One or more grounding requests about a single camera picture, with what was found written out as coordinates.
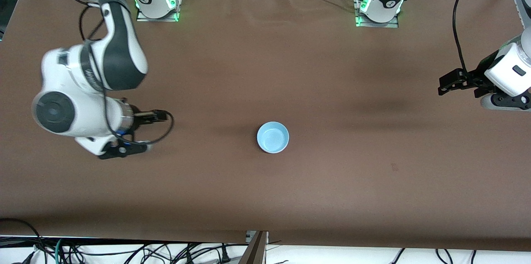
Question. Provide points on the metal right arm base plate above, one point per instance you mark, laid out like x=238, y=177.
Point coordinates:
x=143, y=18

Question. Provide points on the small metal bracket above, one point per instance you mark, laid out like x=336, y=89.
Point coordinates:
x=250, y=235

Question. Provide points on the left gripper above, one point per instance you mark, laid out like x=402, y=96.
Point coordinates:
x=476, y=77

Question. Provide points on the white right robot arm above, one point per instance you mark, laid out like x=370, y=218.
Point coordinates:
x=120, y=56

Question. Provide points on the brown table cover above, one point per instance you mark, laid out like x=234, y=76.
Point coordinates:
x=265, y=69

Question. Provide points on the black frame rail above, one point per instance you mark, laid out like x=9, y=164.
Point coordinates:
x=124, y=240

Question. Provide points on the brown wooden post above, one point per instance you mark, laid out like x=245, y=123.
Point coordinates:
x=257, y=251

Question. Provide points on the black power plug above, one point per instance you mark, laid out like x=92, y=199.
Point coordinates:
x=225, y=257

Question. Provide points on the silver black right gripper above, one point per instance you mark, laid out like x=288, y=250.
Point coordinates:
x=141, y=118

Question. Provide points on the blue bowl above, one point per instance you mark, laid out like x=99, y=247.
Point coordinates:
x=273, y=137

